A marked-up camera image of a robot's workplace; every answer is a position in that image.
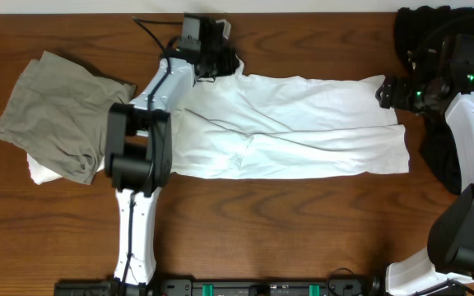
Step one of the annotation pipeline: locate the black garment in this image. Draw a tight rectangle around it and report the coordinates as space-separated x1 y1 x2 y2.
394 6 474 195

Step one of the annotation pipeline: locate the folded olive green garment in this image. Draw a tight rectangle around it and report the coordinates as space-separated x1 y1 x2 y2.
0 51 136 184

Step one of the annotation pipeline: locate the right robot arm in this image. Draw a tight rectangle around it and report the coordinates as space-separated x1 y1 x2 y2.
375 35 474 295

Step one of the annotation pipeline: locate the white printed t-shirt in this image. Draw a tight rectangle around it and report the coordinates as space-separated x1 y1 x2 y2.
172 71 410 179

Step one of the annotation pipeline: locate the folded white garment underneath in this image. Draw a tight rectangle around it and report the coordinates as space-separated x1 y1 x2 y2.
26 155 105 185

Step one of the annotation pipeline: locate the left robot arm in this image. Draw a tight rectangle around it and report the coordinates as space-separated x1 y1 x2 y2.
104 14 239 290

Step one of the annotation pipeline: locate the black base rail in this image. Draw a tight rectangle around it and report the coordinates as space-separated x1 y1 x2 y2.
53 269 464 296

